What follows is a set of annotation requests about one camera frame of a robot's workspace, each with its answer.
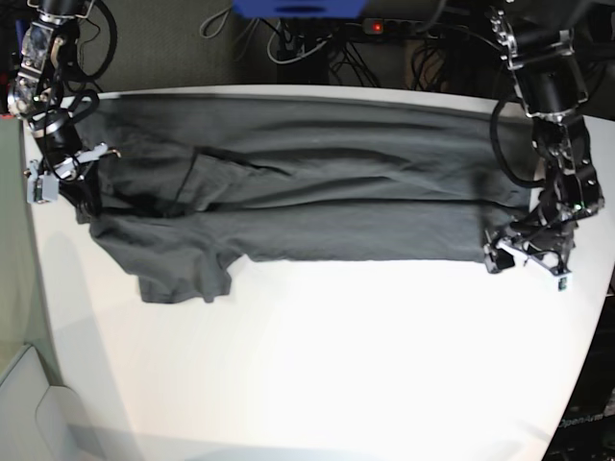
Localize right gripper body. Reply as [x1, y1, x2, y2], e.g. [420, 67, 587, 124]
[26, 143, 120, 182]

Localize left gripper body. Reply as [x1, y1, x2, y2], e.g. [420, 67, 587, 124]
[483, 221, 577, 277]

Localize dark grey t-shirt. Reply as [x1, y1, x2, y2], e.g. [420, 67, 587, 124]
[77, 96, 529, 303]

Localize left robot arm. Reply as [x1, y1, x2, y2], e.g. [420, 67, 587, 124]
[483, 1, 604, 280]

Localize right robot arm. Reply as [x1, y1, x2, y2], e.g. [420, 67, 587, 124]
[8, 1, 118, 183]

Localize blue box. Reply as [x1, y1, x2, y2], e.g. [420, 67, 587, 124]
[232, 0, 367, 18]

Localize black power strip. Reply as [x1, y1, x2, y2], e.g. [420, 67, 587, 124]
[361, 18, 468, 39]

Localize white side table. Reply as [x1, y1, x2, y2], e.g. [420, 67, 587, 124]
[1, 345, 107, 460]

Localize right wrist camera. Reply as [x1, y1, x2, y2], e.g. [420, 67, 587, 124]
[26, 173, 60, 205]

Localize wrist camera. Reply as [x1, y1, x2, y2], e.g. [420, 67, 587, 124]
[26, 173, 60, 205]
[555, 272, 572, 292]

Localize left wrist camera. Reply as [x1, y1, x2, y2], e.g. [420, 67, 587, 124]
[555, 272, 572, 292]

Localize white cable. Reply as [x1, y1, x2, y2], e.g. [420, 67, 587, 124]
[266, 21, 331, 65]

